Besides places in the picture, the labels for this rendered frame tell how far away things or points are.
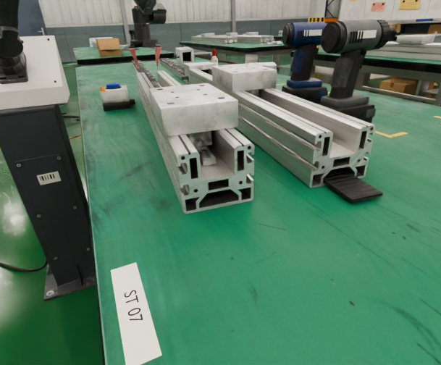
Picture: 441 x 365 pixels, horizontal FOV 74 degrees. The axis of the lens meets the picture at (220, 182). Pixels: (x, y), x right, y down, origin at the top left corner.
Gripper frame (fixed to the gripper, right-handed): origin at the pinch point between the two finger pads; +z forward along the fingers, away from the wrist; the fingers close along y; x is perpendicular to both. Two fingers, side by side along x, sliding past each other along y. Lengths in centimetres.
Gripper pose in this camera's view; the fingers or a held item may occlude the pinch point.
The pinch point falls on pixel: (147, 64)
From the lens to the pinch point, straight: 130.4
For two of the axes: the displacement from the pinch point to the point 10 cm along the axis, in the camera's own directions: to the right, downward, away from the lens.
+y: 9.5, -1.8, 2.6
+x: -3.1, -4.4, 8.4
